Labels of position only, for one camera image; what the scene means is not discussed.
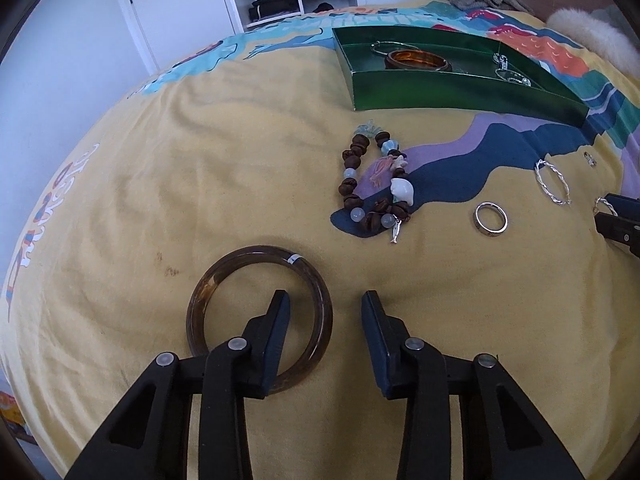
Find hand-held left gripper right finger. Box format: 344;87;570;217
360;290;586;480

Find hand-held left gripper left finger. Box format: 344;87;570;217
65;290;291;480

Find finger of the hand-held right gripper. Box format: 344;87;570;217
594;211;640;262
604;192;640;227

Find dark brown bangle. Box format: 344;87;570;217
185;244;335;394

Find silver chain bracelet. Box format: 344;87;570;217
495;67;534;86

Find green shallow box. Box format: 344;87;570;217
332;27;591;129

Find amber bangle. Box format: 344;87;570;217
383;49;454;74

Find thin silver hoop bangle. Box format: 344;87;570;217
370;41;422;59

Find white fluffy pillow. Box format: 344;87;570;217
545;7;640;75

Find colourful box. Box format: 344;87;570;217
0;392;27;442

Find folded black clothes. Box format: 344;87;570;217
248;0;302;24

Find white door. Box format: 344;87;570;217
119;0;242;77

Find large twisted silver ring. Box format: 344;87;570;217
533;158;572;206

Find silver band ring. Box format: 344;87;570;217
473;202;510;236

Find brown beaded bracelet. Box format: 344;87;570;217
339;119;417;246

